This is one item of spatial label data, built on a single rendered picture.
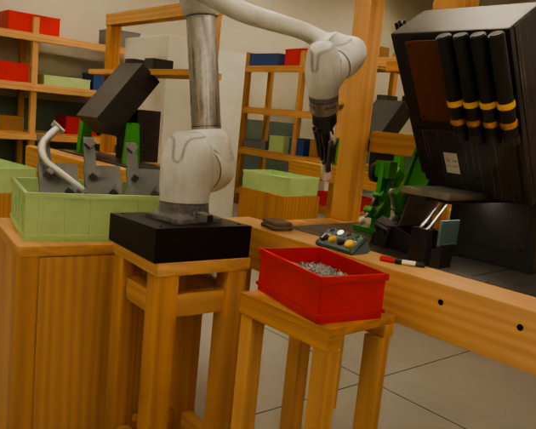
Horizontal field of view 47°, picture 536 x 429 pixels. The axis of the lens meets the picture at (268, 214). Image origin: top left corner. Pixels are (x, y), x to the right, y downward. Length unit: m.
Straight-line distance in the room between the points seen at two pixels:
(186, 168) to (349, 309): 0.66
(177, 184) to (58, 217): 0.55
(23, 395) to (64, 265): 0.47
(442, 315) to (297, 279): 0.40
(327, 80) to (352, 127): 0.86
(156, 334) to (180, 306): 0.11
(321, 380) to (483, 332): 0.42
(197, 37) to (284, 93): 8.80
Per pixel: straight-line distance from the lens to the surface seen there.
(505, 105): 1.66
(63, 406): 2.42
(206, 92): 2.09
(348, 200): 2.67
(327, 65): 1.81
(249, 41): 10.40
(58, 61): 8.81
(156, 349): 1.86
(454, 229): 1.91
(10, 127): 8.07
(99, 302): 2.31
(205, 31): 2.12
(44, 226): 2.26
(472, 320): 1.67
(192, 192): 1.88
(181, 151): 1.88
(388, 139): 2.65
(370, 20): 2.69
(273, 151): 8.56
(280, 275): 1.66
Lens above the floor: 1.28
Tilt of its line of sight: 9 degrees down
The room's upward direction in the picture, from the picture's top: 6 degrees clockwise
